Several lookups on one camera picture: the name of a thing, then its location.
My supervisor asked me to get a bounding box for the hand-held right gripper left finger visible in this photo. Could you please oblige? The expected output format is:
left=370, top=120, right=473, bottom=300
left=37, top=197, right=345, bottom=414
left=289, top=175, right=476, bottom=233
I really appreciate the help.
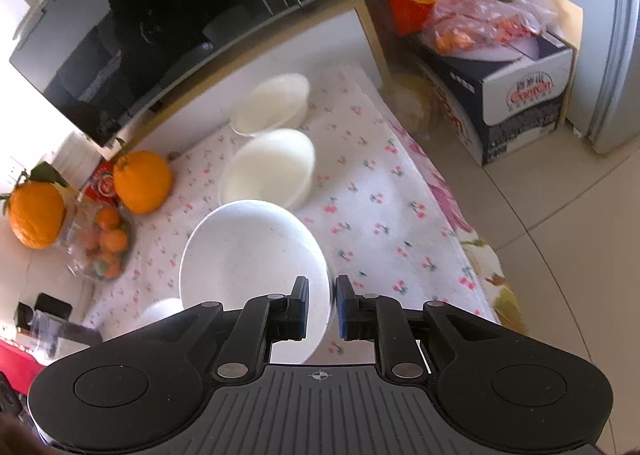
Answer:
left=149, top=276, right=311, bottom=381

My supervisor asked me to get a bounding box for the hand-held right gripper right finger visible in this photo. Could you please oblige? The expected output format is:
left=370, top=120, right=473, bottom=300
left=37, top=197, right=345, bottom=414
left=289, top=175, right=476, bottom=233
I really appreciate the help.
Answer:
left=336, top=275, right=507, bottom=380

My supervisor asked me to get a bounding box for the white ceramic bowl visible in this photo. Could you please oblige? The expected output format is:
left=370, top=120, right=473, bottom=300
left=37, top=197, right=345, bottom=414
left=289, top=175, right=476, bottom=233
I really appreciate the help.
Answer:
left=229, top=72, right=311, bottom=136
left=218, top=128, right=317, bottom=212
left=179, top=200, right=333, bottom=366

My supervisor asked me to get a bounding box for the cherry print tablecloth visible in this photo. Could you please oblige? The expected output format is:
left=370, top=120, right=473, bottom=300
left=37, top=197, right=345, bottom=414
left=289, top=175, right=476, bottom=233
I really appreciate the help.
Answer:
left=80, top=62, right=501, bottom=366

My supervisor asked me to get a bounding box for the heap of small mandarins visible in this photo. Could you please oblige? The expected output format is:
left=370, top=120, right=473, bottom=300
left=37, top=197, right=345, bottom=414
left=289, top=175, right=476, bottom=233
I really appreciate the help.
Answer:
left=82, top=208, right=131, bottom=281

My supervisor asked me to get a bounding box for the glass jar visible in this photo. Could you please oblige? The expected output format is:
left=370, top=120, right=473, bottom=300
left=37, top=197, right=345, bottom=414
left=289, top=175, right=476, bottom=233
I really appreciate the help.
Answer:
left=60, top=189, right=137, bottom=286

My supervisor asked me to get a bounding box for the clear jar with dark contents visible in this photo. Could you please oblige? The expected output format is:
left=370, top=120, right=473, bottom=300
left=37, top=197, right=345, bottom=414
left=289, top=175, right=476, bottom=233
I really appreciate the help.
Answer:
left=27, top=310, right=103, bottom=367

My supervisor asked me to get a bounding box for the white wood-edged stand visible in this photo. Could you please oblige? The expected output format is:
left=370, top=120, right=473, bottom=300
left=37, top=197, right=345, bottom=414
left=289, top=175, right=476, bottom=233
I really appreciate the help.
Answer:
left=52, top=0, right=393, bottom=171

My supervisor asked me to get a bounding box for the printed cardboard box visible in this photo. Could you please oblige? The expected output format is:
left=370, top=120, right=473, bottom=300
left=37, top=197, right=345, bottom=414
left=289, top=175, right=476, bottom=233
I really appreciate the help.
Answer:
left=400, top=30, right=574, bottom=168

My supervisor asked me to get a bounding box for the large orange with leaves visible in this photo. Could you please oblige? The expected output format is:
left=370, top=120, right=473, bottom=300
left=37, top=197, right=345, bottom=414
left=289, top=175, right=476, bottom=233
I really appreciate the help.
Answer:
left=0, top=162, right=69, bottom=250

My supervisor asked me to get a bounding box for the red plastic stool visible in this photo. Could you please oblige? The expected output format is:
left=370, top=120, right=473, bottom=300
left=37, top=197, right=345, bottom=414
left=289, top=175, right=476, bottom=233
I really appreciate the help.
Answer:
left=0, top=340, right=46, bottom=388

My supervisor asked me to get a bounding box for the black microwave oven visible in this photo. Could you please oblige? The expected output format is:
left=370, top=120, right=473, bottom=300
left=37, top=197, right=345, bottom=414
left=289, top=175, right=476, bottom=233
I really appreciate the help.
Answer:
left=9, top=0, right=378, bottom=148

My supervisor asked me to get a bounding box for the plastic bag of oranges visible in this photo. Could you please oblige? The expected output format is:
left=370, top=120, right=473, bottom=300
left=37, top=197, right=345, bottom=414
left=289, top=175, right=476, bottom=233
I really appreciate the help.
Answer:
left=425, top=0, right=558, bottom=55

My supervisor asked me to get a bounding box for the silver refrigerator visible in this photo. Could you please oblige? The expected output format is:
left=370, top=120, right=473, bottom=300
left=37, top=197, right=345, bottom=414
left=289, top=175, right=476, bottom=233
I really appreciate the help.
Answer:
left=565, top=0, right=640, bottom=156

